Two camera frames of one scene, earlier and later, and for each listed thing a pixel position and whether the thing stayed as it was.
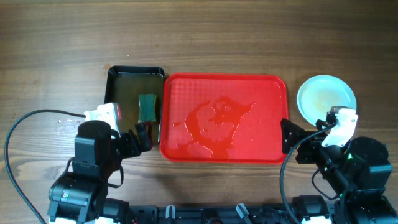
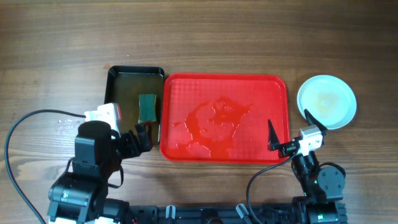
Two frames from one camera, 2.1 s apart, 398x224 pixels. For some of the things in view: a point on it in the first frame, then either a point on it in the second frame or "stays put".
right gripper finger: [291, 134] to [273, 141]
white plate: [319, 93] stays put
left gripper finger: [145, 144] stays put
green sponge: [147, 107] stays put
